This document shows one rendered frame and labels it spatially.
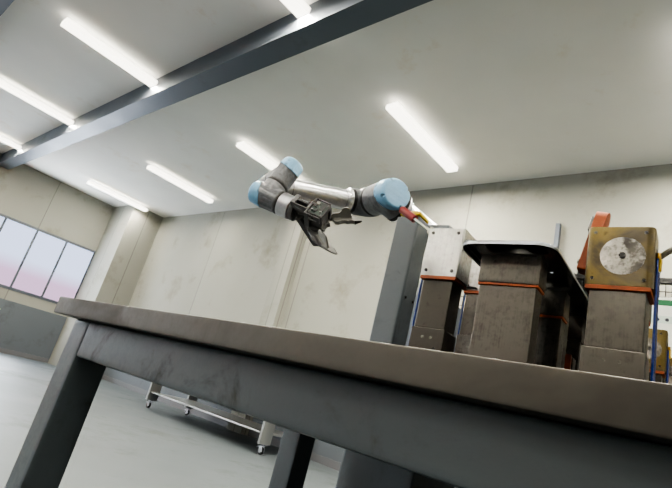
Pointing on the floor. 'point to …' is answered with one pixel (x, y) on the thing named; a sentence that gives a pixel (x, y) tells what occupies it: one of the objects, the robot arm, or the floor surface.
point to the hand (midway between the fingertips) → (350, 239)
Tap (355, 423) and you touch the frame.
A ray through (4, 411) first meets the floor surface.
